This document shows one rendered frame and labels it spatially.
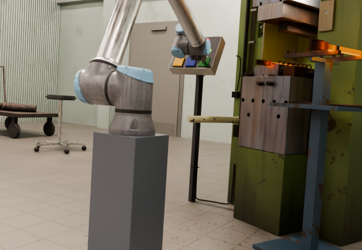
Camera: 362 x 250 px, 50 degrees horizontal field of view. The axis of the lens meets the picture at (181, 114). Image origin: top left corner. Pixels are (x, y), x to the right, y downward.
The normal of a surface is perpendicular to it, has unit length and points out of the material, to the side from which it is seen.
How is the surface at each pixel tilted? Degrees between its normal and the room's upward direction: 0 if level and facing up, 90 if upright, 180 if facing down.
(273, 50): 90
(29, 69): 90
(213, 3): 90
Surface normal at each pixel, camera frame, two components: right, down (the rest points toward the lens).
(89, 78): -0.36, -0.41
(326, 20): -0.82, -0.03
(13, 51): 0.84, 0.07
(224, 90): -0.54, 0.00
